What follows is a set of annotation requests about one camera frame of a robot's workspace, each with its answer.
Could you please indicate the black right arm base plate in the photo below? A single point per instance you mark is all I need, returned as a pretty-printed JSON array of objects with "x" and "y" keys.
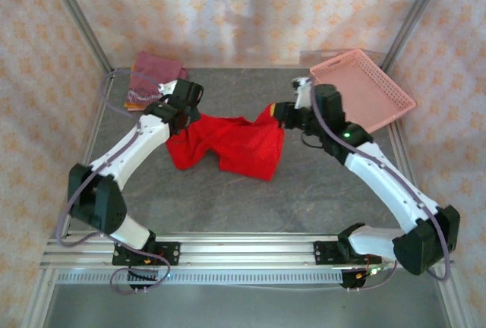
[{"x": 322, "y": 252}]

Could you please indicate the folded maroon t-shirt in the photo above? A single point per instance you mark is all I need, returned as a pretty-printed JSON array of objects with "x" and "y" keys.
[{"x": 152, "y": 68}]

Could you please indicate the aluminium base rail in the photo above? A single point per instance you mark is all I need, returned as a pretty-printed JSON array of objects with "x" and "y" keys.
[{"x": 243, "y": 252}]

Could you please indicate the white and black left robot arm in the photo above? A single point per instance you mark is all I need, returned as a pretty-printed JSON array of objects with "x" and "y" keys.
[{"x": 125, "y": 153}]

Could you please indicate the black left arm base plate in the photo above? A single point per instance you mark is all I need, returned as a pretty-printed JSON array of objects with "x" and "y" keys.
[{"x": 171, "y": 253}]

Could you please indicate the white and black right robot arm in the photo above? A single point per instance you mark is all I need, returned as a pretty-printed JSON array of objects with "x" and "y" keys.
[{"x": 387, "y": 180}]

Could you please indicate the red t-shirt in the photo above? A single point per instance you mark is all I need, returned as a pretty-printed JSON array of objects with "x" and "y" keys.
[{"x": 243, "y": 146}]

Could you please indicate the pink plastic basket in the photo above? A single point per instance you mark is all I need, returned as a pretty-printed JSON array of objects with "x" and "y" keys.
[{"x": 360, "y": 85}]

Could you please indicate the patterned fabric backdrop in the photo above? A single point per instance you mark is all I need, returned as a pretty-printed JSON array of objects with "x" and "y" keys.
[{"x": 243, "y": 9}]

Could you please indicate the aluminium frame post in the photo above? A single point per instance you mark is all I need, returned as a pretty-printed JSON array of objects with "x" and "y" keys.
[
  {"x": 76, "y": 13},
  {"x": 414, "y": 13}
]

